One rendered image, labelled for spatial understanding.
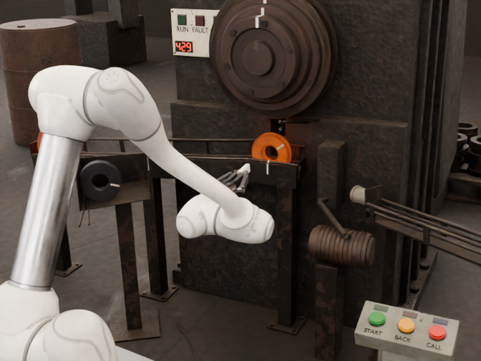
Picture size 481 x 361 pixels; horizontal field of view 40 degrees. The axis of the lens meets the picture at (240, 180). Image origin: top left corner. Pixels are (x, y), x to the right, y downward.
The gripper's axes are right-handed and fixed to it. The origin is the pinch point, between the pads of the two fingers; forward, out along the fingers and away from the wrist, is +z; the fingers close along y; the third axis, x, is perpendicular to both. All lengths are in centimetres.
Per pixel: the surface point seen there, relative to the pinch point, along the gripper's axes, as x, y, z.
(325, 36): 42, 21, 25
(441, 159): -39, 49, 117
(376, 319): -10, 61, -51
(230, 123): 3.8, -20.5, 31.4
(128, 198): -13.5, -44.2, -9.1
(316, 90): 23.3, 18.4, 23.4
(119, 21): -58, -359, 427
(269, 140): 2.6, -0.1, 23.2
